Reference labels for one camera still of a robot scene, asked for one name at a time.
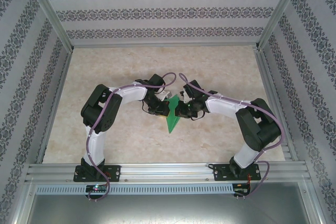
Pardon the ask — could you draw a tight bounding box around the green paper sheet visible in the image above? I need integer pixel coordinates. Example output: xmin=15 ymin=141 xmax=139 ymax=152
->
xmin=166 ymin=95 xmax=182 ymax=133

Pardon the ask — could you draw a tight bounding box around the grey metal sheet panel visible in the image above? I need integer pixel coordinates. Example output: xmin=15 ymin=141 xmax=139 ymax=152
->
xmin=12 ymin=182 xmax=325 ymax=224

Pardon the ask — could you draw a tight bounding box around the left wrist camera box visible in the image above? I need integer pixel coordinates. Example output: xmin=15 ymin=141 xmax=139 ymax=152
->
xmin=160 ymin=90 xmax=173 ymax=102

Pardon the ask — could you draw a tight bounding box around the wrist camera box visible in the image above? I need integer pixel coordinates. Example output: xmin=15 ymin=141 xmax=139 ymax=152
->
xmin=160 ymin=90 xmax=173 ymax=102
xmin=179 ymin=90 xmax=191 ymax=104

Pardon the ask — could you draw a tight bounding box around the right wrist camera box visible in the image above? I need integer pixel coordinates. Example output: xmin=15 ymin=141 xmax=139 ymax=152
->
xmin=179 ymin=90 xmax=191 ymax=104

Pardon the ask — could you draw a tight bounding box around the aluminium back rail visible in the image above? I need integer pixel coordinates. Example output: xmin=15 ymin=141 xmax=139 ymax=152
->
xmin=70 ymin=41 xmax=259 ymax=49

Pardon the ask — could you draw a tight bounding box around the aluminium mounting rail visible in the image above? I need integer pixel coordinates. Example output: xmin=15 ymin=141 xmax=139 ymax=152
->
xmin=25 ymin=163 xmax=312 ymax=183

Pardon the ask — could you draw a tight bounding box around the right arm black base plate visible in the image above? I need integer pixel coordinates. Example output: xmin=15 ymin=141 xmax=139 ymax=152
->
xmin=213 ymin=163 xmax=263 ymax=182

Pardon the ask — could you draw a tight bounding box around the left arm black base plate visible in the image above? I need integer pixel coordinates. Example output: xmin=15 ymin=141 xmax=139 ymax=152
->
xmin=73 ymin=165 xmax=122 ymax=183

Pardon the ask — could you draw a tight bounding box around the slotted grey cable duct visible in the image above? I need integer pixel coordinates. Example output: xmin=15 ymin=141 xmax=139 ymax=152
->
xmin=35 ymin=184 xmax=235 ymax=196

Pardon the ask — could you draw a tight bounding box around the aluminium frame post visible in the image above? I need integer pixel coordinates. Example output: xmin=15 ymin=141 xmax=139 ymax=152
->
xmin=22 ymin=0 xmax=75 ymax=53
xmin=253 ymin=0 xmax=307 ymax=51

